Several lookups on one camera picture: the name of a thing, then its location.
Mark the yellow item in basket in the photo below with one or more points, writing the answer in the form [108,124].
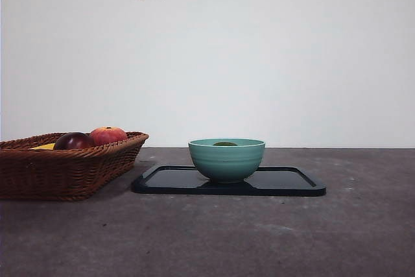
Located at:
[44,146]

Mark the black rectangular tray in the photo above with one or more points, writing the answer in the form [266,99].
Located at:
[285,181]

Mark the dark purple plum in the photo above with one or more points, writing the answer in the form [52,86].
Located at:
[74,141]

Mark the teal ceramic bowl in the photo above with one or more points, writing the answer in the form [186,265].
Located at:
[227,163]

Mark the brown woven wicker basket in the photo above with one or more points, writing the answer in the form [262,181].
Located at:
[65,173]

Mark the red orange peach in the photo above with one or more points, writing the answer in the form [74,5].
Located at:
[111,134]

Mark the dark green avocado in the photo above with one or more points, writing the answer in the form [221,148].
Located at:
[225,143]

